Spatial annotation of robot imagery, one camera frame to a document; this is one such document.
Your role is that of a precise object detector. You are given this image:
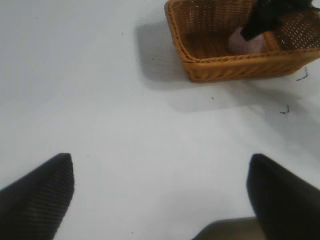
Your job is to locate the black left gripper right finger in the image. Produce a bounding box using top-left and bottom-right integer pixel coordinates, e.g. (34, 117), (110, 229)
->
(246, 153), (320, 240)

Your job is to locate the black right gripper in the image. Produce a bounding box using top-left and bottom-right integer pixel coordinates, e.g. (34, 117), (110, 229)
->
(240, 0), (315, 42)

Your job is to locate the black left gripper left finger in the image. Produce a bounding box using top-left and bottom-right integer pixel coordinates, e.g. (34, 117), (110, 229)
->
(0, 152), (75, 240)

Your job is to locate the pink peach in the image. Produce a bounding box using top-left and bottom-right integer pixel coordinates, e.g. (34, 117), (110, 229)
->
(228, 25), (266, 55)

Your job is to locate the brown woven wicker basket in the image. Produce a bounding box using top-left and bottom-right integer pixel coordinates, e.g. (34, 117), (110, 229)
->
(164, 0), (320, 84)

